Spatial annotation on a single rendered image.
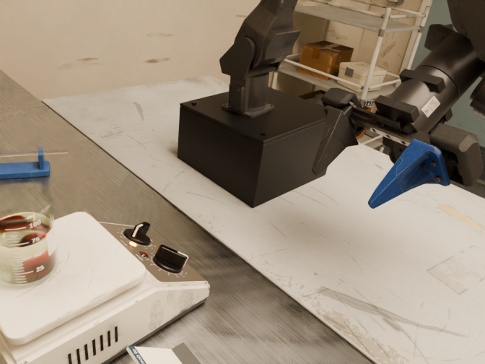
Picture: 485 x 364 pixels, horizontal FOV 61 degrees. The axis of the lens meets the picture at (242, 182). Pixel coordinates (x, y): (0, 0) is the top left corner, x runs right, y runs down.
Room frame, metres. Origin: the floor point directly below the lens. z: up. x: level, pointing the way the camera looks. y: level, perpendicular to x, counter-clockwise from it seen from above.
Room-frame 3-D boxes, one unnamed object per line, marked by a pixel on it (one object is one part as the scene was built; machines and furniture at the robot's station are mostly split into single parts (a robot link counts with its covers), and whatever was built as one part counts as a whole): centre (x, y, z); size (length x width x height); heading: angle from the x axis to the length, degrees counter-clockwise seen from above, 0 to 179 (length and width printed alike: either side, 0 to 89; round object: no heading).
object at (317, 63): (2.57, -0.49, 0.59); 0.65 x 0.48 x 0.93; 49
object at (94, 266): (0.27, 0.15, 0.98); 0.12 x 0.12 x 0.01; 50
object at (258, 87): (0.66, 0.01, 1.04); 0.07 x 0.07 x 0.06; 56
